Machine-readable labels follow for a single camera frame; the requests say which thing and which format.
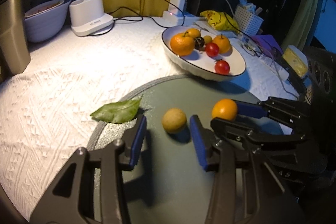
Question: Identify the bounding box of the small orange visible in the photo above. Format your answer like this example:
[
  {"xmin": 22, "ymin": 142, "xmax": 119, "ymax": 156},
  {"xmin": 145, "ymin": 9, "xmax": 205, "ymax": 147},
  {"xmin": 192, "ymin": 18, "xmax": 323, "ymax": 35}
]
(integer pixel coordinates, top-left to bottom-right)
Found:
[{"xmin": 211, "ymin": 98, "xmax": 238, "ymax": 121}]

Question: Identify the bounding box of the tan longan fruit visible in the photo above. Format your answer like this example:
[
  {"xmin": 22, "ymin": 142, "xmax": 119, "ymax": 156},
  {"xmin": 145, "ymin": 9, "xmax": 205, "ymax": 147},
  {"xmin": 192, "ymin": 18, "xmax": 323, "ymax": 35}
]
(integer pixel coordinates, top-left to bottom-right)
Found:
[{"xmin": 162, "ymin": 108, "xmax": 187, "ymax": 134}]

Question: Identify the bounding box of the red cherry tomato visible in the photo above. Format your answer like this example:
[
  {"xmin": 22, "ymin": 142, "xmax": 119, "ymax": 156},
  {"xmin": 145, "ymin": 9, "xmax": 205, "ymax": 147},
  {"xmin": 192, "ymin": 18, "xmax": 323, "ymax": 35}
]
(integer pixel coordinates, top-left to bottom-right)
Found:
[
  {"xmin": 205, "ymin": 43, "xmax": 220, "ymax": 57},
  {"xmin": 214, "ymin": 60, "xmax": 230, "ymax": 75}
]

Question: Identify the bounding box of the red cherry tomato front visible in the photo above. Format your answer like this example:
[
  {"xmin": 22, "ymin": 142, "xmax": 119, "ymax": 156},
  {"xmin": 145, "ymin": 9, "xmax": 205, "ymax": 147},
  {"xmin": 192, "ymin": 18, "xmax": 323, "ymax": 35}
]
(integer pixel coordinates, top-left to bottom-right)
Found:
[{"xmin": 205, "ymin": 43, "xmax": 220, "ymax": 57}]

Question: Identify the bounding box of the orange with stem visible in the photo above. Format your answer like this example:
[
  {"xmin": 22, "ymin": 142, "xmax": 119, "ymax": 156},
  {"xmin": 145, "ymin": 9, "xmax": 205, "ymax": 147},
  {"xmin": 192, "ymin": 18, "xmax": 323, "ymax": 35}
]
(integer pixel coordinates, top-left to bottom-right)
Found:
[{"xmin": 213, "ymin": 35, "xmax": 232, "ymax": 54}]

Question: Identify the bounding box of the dark cherry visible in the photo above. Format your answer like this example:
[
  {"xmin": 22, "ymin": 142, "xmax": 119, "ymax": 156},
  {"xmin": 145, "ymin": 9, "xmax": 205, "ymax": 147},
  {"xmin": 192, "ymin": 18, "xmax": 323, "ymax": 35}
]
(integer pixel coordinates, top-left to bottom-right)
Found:
[{"xmin": 194, "ymin": 36, "xmax": 205, "ymax": 51}]

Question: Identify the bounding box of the small yellow-green fruit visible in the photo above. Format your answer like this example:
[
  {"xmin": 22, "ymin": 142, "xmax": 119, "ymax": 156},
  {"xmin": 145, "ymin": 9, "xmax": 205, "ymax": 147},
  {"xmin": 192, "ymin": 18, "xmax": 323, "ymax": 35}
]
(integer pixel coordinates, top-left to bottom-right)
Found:
[{"xmin": 203, "ymin": 35, "xmax": 213, "ymax": 44}]

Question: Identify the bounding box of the large mandarin orange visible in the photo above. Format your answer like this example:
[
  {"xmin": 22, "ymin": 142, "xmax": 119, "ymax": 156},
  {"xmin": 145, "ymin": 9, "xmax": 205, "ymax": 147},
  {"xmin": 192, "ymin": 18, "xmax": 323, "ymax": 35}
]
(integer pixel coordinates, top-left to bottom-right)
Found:
[{"xmin": 170, "ymin": 31, "xmax": 195, "ymax": 56}]

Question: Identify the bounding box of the small orange kumquat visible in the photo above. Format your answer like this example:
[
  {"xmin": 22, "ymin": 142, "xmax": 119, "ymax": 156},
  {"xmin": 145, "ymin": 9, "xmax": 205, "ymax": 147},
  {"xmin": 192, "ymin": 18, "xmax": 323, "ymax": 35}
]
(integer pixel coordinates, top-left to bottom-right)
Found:
[{"xmin": 186, "ymin": 28, "xmax": 201, "ymax": 39}]

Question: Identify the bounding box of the yellow tissue box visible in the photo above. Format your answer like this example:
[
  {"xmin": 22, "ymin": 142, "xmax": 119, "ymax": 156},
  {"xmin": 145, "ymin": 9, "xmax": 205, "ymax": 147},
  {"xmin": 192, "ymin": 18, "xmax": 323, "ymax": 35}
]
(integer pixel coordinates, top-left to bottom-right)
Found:
[{"xmin": 282, "ymin": 45, "xmax": 308, "ymax": 79}]

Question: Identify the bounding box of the white shallow bowl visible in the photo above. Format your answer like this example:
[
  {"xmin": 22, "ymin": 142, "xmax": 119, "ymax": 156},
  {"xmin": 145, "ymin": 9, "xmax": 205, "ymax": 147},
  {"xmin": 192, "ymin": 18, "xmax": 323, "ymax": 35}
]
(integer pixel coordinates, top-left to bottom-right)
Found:
[{"xmin": 161, "ymin": 26, "xmax": 246, "ymax": 81}]

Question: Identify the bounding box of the round grey placemat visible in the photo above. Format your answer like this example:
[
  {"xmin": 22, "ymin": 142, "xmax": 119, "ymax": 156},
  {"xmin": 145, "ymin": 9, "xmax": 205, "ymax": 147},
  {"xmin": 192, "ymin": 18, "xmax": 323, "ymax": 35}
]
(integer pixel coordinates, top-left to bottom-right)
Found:
[{"xmin": 85, "ymin": 74, "xmax": 287, "ymax": 224}]

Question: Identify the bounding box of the purple cloth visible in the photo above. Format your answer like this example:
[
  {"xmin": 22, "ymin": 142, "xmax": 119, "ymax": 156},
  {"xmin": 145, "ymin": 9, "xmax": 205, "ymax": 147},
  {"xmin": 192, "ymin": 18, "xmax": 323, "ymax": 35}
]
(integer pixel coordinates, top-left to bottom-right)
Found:
[{"xmin": 252, "ymin": 35, "xmax": 283, "ymax": 59}]

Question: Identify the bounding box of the green curtain right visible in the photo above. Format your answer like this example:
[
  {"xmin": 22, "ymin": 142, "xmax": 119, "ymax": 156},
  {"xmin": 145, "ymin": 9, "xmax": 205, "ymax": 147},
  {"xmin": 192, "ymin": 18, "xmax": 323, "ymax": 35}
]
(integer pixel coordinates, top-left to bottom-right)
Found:
[{"xmin": 281, "ymin": 0, "xmax": 318, "ymax": 50}]

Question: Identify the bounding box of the green leaf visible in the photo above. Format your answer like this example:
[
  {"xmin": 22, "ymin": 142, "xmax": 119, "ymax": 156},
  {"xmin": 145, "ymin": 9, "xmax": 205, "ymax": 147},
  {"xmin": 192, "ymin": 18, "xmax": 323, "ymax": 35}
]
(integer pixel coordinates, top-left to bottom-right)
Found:
[{"xmin": 90, "ymin": 97, "xmax": 142, "ymax": 124}]

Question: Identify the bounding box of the white lace tablecloth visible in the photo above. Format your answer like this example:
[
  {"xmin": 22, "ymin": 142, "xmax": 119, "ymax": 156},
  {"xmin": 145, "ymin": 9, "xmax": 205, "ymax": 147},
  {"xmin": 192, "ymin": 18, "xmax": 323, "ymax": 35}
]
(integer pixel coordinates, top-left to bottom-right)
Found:
[{"xmin": 0, "ymin": 15, "xmax": 300, "ymax": 224}]

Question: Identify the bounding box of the white woven basket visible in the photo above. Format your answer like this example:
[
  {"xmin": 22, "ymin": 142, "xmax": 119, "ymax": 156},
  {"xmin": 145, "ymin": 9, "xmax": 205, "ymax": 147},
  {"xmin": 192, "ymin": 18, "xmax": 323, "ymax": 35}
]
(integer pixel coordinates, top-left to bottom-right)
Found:
[{"xmin": 234, "ymin": 0, "xmax": 264, "ymax": 36}]

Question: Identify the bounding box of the yellow snack bag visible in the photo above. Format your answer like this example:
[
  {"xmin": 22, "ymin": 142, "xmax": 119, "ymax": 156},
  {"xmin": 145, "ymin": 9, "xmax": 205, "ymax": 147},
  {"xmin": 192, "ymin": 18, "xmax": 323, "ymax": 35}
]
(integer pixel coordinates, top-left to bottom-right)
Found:
[{"xmin": 200, "ymin": 10, "xmax": 240, "ymax": 31}]

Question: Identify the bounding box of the white power strip with charger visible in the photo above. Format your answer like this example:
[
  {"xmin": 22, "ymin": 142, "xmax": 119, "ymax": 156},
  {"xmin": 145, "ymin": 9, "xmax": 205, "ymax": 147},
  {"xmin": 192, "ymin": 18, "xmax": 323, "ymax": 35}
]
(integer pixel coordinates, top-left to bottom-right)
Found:
[{"xmin": 162, "ymin": 0, "xmax": 198, "ymax": 26}]

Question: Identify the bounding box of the steel tumbler with lid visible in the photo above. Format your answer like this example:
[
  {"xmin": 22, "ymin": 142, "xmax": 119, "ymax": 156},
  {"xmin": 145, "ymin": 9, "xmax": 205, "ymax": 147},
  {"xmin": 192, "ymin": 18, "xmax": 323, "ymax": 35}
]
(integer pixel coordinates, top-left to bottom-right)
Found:
[{"xmin": 1, "ymin": 0, "xmax": 31, "ymax": 82}]

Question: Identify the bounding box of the white desk lamp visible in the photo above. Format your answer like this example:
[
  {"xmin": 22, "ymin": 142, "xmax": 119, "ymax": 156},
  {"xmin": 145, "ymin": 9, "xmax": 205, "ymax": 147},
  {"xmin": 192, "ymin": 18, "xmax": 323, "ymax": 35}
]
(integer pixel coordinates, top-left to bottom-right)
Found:
[{"xmin": 69, "ymin": 0, "xmax": 114, "ymax": 37}]

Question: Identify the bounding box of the lavender mixing bowl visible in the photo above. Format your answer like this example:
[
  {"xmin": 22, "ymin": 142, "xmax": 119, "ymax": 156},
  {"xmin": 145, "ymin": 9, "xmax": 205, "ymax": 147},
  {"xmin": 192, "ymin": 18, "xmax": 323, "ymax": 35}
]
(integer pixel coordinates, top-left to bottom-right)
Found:
[{"xmin": 24, "ymin": 0, "xmax": 72, "ymax": 43}]

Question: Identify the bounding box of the black power cable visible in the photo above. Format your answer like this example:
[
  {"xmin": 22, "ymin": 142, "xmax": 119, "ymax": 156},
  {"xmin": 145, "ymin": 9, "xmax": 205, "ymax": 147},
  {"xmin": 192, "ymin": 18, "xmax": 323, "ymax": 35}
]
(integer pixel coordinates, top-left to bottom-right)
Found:
[{"xmin": 89, "ymin": 0, "xmax": 187, "ymax": 37}]

